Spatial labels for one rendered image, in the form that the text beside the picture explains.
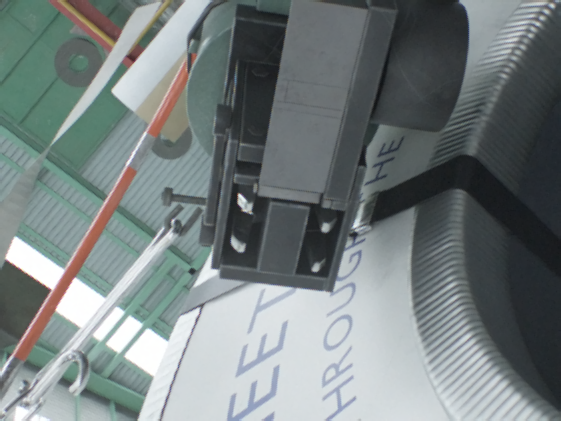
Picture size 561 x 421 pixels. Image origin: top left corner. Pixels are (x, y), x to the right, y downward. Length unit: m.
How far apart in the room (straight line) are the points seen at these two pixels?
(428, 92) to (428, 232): 0.11
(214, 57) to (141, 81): 4.51
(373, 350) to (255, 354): 0.14
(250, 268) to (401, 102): 0.14
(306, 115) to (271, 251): 0.10
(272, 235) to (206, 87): 0.16
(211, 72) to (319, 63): 0.18
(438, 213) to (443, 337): 0.11
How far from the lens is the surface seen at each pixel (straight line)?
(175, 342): 0.74
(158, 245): 0.54
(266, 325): 0.61
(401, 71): 0.43
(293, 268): 0.49
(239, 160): 0.47
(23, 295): 1.50
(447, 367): 0.43
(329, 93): 0.42
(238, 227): 0.49
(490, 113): 0.58
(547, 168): 0.61
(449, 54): 0.44
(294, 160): 0.44
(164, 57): 5.07
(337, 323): 0.53
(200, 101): 0.59
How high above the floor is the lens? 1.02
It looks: 2 degrees up
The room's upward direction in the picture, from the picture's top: 140 degrees counter-clockwise
